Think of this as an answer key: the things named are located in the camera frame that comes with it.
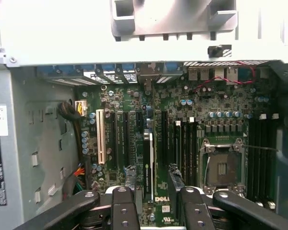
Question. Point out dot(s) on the grey parts rack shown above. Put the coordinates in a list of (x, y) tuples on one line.
[(172, 19)]

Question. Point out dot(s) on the CPU socket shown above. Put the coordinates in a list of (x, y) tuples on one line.
[(220, 167)]

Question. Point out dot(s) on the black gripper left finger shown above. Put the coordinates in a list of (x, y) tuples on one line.
[(124, 210)]

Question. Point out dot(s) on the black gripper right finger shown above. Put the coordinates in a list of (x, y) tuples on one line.
[(196, 210)]

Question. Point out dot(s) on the green motherboard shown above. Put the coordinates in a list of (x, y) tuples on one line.
[(182, 100)]

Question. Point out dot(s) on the white power connector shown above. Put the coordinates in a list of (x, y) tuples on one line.
[(81, 107)]

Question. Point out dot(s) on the empty RAM slot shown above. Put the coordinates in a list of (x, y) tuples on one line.
[(261, 167), (252, 158), (273, 167), (191, 153), (185, 153)]

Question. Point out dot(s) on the locking lever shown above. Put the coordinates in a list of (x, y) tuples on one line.
[(261, 148)]

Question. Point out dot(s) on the white expansion slot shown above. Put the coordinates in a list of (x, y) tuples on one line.
[(100, 136)]

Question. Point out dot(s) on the grey power supply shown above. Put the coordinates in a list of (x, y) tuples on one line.
[(12, 95)]

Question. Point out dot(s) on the long black expansion slot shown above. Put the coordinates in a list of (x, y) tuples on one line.
[(115, 139), (126, 139), (164, 139)]

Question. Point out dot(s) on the short black expansion slot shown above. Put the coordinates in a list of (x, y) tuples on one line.
[(139, 119)]

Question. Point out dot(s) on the open black PC case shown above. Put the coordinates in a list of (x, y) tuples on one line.
[(50, 143)]

